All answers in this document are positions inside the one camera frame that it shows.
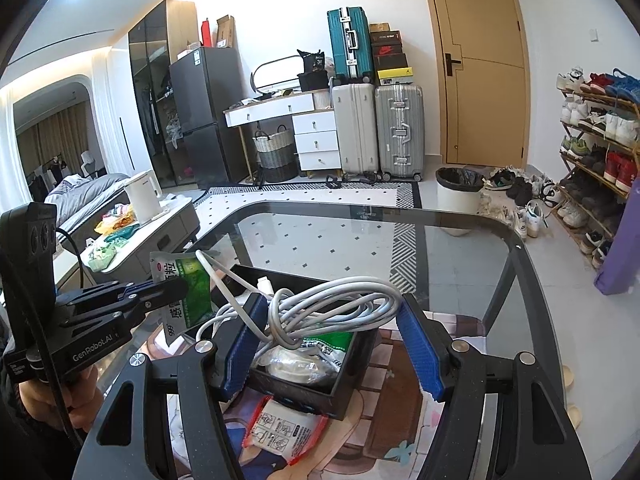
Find green medicine packet large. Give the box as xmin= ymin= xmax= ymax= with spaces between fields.
xmin=150 ymin=252 xmax=214 ymax=344

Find white cable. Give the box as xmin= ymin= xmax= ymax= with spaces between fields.
xmin=193 ymin=249 xmax=406 ymax=356

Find bagged white rope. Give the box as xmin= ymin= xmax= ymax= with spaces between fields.
xmin=259 ymin=343 xmax=352 ymax=387

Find green medicine packet small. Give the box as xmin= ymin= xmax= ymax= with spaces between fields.
xmin=300 ymin=332 xmax=354 ymax=354

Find red white warmer packet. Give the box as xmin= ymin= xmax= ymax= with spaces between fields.
xmin=242 ymin=396 xmax=329 ymax=465

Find white foam block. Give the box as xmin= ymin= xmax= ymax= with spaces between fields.
xmin=257 ymin=276 xmax=274 ymax=297

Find person left hand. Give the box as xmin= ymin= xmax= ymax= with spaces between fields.
xmin=16 ymin=363 xmax=106 ymax=434

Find anime printed desk mat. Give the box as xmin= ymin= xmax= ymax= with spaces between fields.
xmin=139 ymin=309 xmax=490 ymax=480

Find grey side table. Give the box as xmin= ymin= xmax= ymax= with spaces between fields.
xmin=53 ymin=195 xmax=200 ymax=292

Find white electric kettle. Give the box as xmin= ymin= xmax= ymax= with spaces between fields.
xmin=125 ymin=169 xmax=162 ymax=224

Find black cardboard box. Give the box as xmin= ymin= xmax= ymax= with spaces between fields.
xmin=214 ymin=263 xmax=384 ymax=422

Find white trash bin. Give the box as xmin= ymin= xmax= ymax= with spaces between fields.
xmin=435 ymin=167 xmax=484 ymax=214

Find woven laundry basket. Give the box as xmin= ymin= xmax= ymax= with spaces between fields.
xmin=253 ymin=125 xmax=298 ymax=183

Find purple bag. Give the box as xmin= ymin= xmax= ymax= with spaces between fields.
xmin=594 ymin=178 xmax=640 ymax=296

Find white drawer desk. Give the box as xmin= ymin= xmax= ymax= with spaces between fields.
xmin=224 ymin=89 xmax=342 ymax=174

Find black refrigerator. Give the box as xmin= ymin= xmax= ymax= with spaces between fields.
xmin=169 ymin=47 xmax=252 ymax=191

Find silver suitcase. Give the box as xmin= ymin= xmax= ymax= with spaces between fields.
xmin=374 ymin=84 xmax=425 ymax=181

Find dark glass cabinet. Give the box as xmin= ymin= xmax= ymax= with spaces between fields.
xmin=128 ymin=0 xmax=200 ymax=188

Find white suitcase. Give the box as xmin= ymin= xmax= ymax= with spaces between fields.
xmin=331 ymin=84 xmax=380 ymax=176

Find wooden shoe rack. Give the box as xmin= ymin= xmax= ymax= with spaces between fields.
xmin=553 ymin=66 xmax=639 ymax=269

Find oval desk mirror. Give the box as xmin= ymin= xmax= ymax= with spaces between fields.
xmin=250 ymin=54 xmax=304 ymax=94

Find black handbag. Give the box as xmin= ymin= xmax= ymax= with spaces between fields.
xmin=297 ymin=50 xmax=329 ymax=92

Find stacked shoe boxes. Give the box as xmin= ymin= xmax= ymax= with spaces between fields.
xmin=369 ymin=23 xmax=413 ymax=86

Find teal suitcase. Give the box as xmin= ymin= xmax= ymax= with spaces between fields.
xmin=326 ymin=6 xmax=375 ymax=84

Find wooden door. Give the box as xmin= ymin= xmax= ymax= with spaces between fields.
xmin=427 ymin=0 xmax=530 ymax=168

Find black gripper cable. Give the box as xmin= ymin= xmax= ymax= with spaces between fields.
xmin=0 ymin=226 xmax=87 ymax=441

